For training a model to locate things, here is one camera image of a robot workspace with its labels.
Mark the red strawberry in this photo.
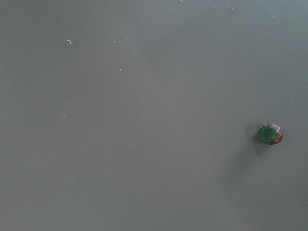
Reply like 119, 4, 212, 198
258, 123, 284, 145

